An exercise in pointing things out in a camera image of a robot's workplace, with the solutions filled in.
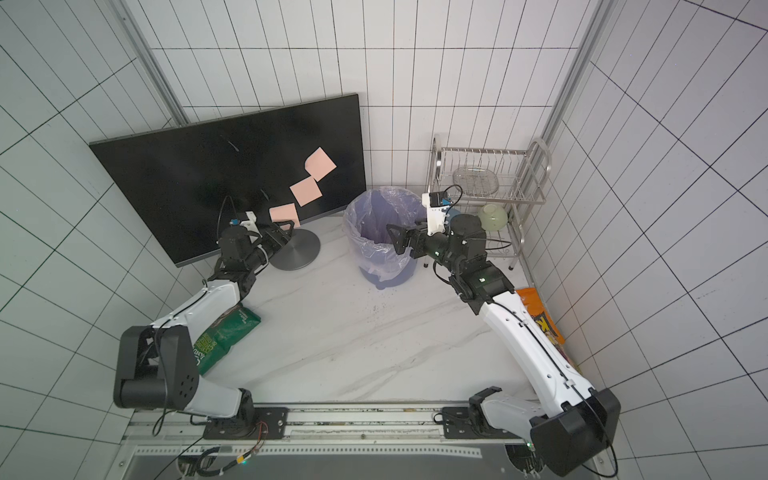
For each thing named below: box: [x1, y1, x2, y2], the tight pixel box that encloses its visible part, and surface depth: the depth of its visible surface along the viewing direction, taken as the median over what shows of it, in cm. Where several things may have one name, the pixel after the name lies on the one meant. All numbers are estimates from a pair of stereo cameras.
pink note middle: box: [289, 176, 323, 207], surface depth 87 cm
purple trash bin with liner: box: [343, 186, 426, 290], surface depth 89 cm
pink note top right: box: [304, 146, 337, 182], surface depth 85 cm
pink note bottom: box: [269, 203, 301, 230], surface depth 89 cm
